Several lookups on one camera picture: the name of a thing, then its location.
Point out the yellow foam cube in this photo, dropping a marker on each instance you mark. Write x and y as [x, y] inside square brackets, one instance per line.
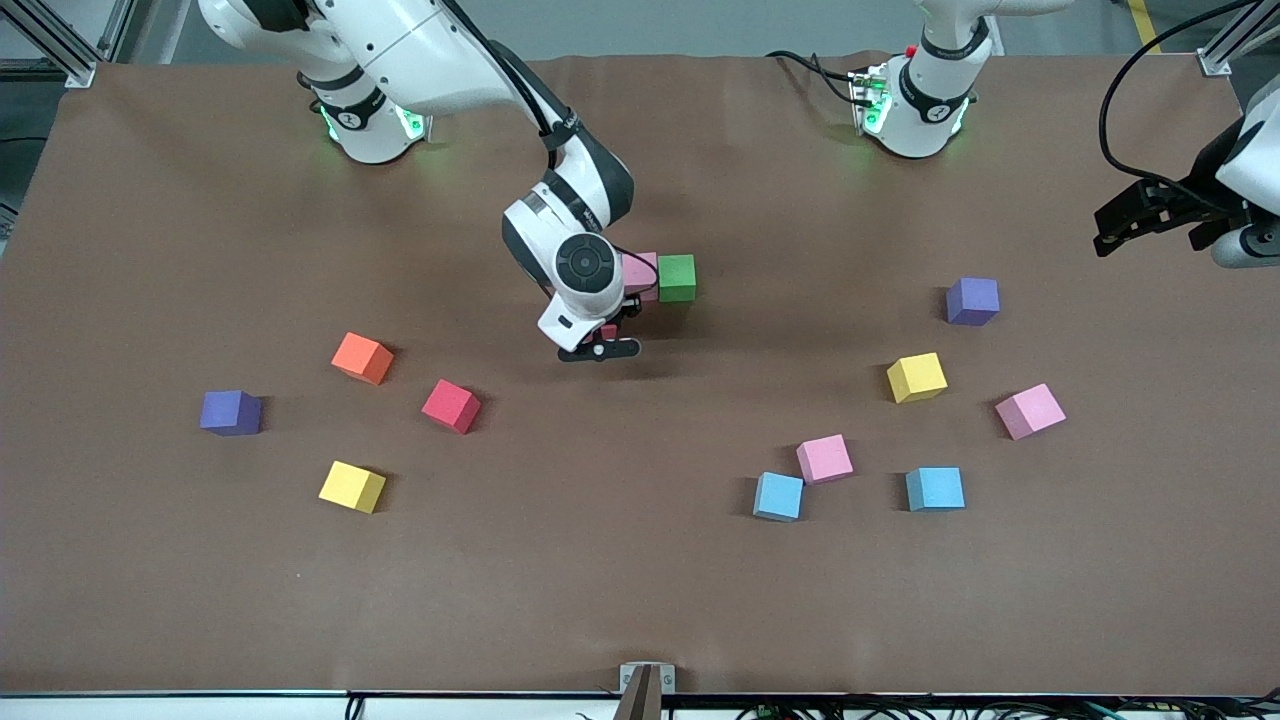
[916, 377]
[352, 486]

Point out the aluminium frame profile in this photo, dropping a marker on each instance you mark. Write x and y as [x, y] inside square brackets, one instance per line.
[78, 70]
[1215, 62]

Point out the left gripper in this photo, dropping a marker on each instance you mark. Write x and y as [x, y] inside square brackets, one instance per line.
[1196, 190]

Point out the left arm base connector plate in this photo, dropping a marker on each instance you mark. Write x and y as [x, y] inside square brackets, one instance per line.
[868, 100]

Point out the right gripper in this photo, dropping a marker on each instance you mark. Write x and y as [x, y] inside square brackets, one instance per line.
[632, 301]

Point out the green foam cube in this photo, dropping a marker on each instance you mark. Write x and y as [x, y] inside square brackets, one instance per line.
[677, 278]

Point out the white table edge rail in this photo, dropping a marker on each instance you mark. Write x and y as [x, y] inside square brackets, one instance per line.
[200, 708]

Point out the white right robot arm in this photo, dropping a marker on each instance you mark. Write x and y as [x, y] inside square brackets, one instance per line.
[420, 50]

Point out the orange foam cube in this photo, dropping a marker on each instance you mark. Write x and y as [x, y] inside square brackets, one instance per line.
[362, 357]

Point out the purple foam cube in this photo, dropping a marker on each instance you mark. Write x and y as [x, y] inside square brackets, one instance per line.
[230, 412]
[972, 300]

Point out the right arm base connector plate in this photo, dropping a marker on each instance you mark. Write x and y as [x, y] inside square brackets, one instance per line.
[412, 122]

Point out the brown table mat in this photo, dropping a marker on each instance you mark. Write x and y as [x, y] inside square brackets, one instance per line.
[640, 600]

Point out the blue foam cube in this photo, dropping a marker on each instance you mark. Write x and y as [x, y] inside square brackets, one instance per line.
[935, 488]
[778, 496]

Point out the pink foam cube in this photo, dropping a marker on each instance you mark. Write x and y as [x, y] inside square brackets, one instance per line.
[825, 458]
[1030, 411]
[645, 275]

